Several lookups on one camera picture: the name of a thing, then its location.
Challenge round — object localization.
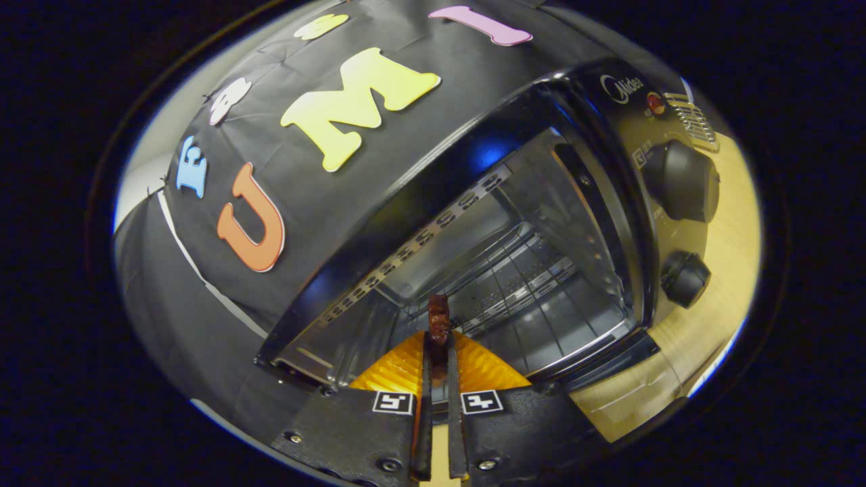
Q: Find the metal oven rack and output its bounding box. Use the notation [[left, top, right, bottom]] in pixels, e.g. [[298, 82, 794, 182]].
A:
[[406, 227, 583, 339]]

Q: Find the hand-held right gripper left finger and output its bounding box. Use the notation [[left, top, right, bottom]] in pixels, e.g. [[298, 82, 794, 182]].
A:
[[271, 330, 434, 486]]

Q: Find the black oven knob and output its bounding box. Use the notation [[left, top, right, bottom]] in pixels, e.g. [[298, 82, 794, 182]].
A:
[[662, 250, 712, 310], [641, 139, 721, 224]]

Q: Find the black electric oven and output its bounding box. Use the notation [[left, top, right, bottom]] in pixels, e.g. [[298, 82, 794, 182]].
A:
[[256, 57, 725, 407]]

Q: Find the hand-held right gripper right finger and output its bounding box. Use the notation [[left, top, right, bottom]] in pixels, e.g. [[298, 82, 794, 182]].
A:
[[445, 330, 611, 484]]

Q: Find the brown meat piece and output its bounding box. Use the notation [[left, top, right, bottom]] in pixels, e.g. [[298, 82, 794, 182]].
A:
[[426, 294, 453, 379]]

